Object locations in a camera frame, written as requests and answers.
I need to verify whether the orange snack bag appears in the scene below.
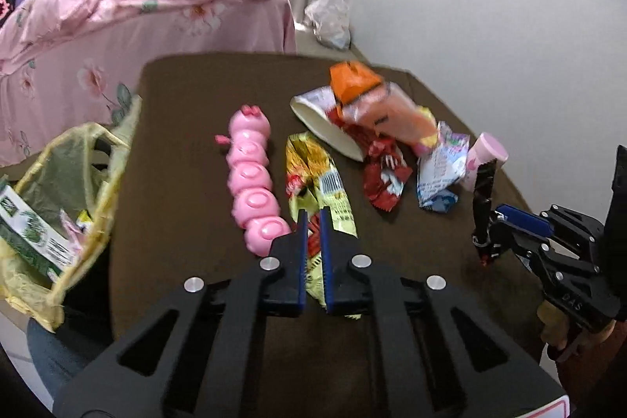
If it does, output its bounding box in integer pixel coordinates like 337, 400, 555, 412
328, 60, 439, 154

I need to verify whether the white plastic bag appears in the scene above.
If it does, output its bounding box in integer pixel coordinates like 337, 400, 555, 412
304, 0, 352, 51

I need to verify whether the yellow red snack wrapper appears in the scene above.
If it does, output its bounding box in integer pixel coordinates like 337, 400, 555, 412
285, 131, 358, 308

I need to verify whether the pink caterpillar toy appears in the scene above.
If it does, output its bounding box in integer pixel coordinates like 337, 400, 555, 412
216, 105, 291, 257

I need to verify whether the green snack packet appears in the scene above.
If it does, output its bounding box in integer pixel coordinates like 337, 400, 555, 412
0, 180, 82, 282

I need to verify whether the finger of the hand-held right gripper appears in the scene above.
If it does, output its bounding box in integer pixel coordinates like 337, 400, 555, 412
471, 161, 540, 269
495, 203, 602, 251

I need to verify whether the person's blue jeans leg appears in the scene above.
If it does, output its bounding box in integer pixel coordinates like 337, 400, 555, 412
27, 315, 113, 399

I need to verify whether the bed with pink floral sheet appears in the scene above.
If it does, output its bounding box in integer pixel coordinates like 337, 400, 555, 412
0, 0, 297, 169

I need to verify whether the crushed white paper cup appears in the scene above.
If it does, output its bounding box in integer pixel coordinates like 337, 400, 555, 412
290, 86, 366, 163

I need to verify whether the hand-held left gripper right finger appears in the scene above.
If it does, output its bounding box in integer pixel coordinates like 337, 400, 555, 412
319, 207, 571, 418

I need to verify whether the person's right hand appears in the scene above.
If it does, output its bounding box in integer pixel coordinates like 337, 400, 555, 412
536, 298, 615, 362

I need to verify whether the blue white wrapper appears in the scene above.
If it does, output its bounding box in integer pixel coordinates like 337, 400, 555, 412
416, 120, 471, 213

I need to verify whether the pink cup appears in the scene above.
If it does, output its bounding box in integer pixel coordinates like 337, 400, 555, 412
460, 132, 509, 192

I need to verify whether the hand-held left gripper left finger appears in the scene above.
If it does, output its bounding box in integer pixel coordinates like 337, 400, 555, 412
53, 208, 309, 418

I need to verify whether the red crumpled wrapper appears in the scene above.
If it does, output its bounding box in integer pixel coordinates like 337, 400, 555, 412
363, 136, 413, 213

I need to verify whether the yellow bin bag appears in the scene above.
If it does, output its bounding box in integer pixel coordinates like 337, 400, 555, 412
0, 97, 143, 333

